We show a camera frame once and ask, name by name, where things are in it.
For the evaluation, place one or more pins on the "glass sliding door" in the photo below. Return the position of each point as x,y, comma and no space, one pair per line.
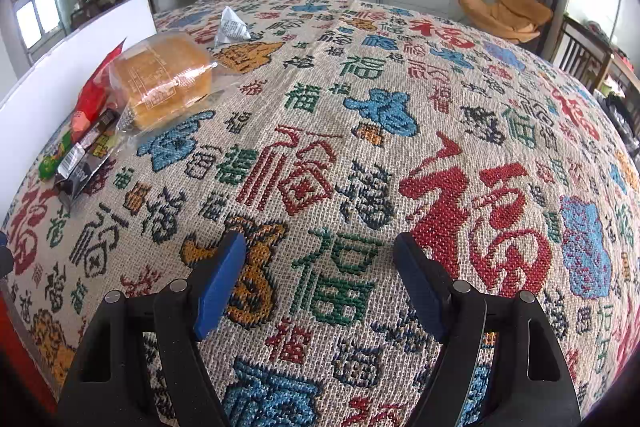
30,17

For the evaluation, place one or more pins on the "red snack packet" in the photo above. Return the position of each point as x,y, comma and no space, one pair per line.
92,99

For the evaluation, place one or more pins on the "orange lounge chair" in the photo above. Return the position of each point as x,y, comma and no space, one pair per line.
505,14

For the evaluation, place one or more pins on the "green snack packet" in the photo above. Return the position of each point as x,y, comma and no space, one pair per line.
50,164

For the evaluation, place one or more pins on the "cluttered wooden table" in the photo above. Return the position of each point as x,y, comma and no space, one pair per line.
622,62

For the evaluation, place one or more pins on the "silver triangular snack packet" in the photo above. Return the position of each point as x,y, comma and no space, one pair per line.
230,29

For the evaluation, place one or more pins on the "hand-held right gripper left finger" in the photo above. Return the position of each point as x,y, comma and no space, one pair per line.
220,282

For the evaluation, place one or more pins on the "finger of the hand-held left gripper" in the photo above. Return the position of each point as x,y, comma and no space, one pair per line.
4,263

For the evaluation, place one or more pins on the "black snack packet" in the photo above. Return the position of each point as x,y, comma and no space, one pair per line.
82,162

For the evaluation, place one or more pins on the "printed woven blanket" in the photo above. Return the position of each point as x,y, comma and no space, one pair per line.
325,117

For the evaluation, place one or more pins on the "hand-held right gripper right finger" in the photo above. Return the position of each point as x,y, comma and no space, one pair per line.
417,277

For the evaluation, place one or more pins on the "white board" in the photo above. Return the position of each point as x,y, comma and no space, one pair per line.
50,87

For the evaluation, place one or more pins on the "dark wooden chair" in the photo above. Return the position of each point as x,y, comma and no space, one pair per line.
580,52

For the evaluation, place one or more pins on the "packaged bread loaf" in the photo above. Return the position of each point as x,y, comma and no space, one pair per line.
160,77

